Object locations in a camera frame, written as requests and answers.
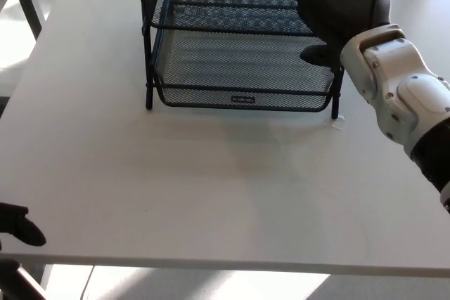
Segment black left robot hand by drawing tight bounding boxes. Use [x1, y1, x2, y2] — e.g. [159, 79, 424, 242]
[0, 202, 47, 247]

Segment black metal organizer frame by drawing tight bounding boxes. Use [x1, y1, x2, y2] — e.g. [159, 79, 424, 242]
[133, 0, 347, 120]

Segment white desk leg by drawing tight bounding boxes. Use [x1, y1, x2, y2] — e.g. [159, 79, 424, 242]
[39, 263, 54, 291]

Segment black mesh tray with label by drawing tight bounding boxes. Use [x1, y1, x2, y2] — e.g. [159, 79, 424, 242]
[153, 27, 335, 113]

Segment dark metal bar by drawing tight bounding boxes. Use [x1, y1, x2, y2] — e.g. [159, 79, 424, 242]
[0, 259, 47, 300]

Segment white side table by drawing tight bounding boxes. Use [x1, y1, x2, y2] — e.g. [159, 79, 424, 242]
[0, 0, 46, 41]

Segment clear tape piece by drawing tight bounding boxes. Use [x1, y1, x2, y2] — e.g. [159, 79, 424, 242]
[331, 114, 347, 131]

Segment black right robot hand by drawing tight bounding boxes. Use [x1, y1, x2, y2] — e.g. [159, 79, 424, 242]
[272, 0, 393, 66]

